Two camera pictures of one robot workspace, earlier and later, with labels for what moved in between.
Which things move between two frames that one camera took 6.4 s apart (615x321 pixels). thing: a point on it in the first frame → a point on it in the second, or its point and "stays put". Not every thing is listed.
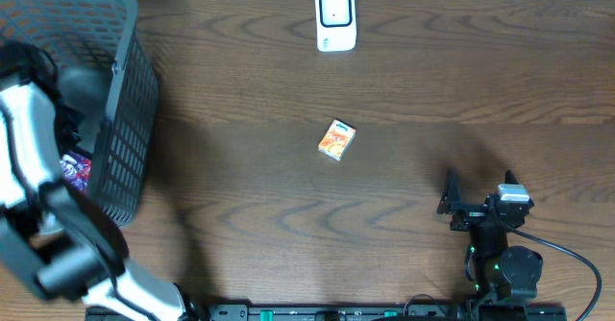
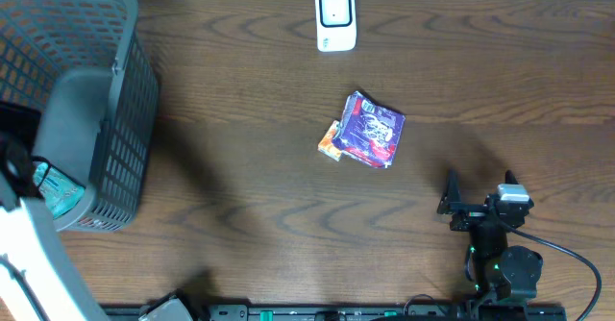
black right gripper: x=451 y=204 stays put
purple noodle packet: x=76 y=170 → x=368 y=132
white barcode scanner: x=335 y=18 stays put
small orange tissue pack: x=337 y=139 stays put
